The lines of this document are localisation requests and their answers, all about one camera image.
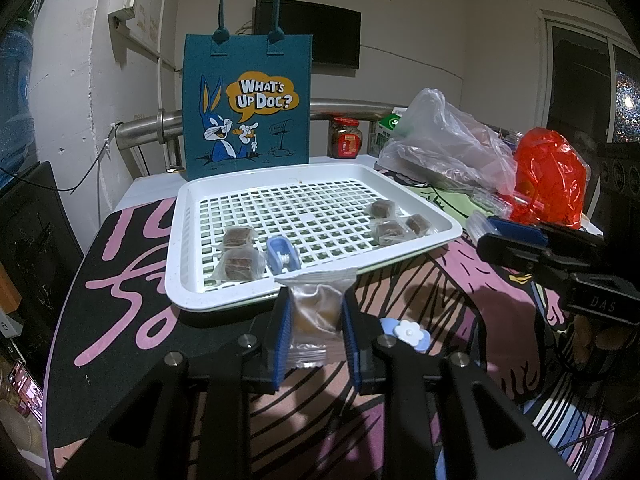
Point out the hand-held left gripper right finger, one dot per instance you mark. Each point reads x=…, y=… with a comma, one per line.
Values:
x=351, y=345

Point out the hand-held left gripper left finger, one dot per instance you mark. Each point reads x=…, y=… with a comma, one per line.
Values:
x=282, y=345

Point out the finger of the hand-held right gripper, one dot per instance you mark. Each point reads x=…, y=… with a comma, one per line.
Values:
x=515, y=232
x=520, y=257

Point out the clear-wrapped brown snack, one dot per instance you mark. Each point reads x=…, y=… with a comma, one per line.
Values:
x=315, y=310
x=235, y=238
x=391, y=230
x=237, y=265
x=417, y=223
x=377, y=208

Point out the white perforated plastic tray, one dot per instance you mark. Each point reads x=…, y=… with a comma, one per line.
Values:
x=310, y=210

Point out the person's right hand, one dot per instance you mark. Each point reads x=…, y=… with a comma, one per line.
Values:
x=585, y=340

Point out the clear plastic box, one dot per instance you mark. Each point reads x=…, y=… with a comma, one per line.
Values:
x=490, y=199
x=480, y=224

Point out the blue flower clip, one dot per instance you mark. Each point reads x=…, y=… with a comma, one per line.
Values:
x=407, y=332

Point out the red plastic bag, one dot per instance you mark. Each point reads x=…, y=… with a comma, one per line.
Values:
x=550, y=180

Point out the blue plastic clip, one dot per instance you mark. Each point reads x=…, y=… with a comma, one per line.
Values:
x=282, y=255

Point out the clear plastic bag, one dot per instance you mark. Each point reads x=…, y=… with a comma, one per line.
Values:
x=440, y=150

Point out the black speaker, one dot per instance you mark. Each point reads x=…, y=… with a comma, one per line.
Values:
x=617, y=170

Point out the dark window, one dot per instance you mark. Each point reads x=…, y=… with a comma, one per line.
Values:
x=580, y=85

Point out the green and white carton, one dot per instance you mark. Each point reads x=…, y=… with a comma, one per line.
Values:
x=387, y=127

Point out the red-lid glass jar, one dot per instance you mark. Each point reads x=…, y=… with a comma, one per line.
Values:
x=345, y=139

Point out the teal cartoon tote bag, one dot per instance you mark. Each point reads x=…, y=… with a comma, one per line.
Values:
x=250, y=135

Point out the smartphone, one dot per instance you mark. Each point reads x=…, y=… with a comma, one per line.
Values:
x=25, y=385

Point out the black cabinet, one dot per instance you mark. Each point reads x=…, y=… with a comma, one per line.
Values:
x=35, y=230

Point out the wooden box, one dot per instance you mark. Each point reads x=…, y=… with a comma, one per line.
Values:
x=9, y=287

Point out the blue water jug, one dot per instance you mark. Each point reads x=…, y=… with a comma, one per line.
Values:
x=15, y=85

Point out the steel rail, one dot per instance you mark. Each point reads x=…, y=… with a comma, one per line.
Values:
x=145, y=127

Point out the black wall monitor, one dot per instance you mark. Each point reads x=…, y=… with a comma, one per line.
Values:
x=310, y=30

